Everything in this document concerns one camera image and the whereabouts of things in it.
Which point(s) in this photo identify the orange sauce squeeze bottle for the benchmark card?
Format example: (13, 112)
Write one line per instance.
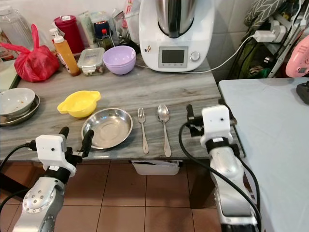
(67, 55)

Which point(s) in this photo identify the white plastic storage bin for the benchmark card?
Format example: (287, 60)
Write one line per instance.
(155, 167)

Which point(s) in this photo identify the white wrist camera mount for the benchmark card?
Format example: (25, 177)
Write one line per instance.
(217, 121)
(50, 150)

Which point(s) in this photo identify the grey ceramic bowl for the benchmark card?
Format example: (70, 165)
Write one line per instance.
(17, 100)

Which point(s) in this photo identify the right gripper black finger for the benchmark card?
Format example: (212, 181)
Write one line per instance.
(189, 113)
(222, 102)

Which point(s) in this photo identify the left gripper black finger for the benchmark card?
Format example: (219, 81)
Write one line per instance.
(87, 140)
(64, 131)

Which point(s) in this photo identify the dark green bag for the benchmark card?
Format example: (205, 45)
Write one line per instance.
(241, 63)

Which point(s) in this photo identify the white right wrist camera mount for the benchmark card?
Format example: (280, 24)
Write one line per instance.
(217, 121)

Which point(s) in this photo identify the purple plastic bowl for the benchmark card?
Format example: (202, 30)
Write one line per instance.
(119, 60)

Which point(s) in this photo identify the red plastic bag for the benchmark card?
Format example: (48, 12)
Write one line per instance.
(36, 65)

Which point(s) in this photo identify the dark wooden table leg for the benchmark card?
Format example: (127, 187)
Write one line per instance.
(200, 183)

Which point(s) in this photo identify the steel spoon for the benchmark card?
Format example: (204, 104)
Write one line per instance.
(163, 115)

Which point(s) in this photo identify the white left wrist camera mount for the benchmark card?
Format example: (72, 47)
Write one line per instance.
(50, 150)

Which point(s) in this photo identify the black device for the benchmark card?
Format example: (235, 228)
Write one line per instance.
(304, 93)

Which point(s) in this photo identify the round steel plate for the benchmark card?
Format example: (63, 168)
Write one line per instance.
(106, 128)
(30, 116)

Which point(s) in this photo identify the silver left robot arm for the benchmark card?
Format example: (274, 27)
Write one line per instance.
(41, 203)

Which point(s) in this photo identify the clear lidded food container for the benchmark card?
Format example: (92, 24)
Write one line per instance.
(91, 60)

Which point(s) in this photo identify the steel fork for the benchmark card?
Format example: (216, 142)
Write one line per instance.
(143, 130)

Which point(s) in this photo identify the white power adapter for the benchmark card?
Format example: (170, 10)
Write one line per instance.
(264, 36)

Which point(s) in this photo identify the grey patterned cloth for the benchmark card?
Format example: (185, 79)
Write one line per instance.
(265, 9)

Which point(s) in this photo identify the white pump bottle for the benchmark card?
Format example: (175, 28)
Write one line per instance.
(54, 36)

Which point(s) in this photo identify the pink appliance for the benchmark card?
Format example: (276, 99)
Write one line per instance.
(298, 58)

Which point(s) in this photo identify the light blue table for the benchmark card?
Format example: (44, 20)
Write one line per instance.
(270, 125)

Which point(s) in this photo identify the red canister white lid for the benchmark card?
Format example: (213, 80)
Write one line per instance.
(70, 31)

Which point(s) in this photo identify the clear plastic water bottle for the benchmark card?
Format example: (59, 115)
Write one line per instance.
(14, 26)

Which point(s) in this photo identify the small bottle red cap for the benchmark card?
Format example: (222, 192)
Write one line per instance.
(104, 38)

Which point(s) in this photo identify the white kitchen food processor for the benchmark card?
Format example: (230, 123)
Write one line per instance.
(149, 43)

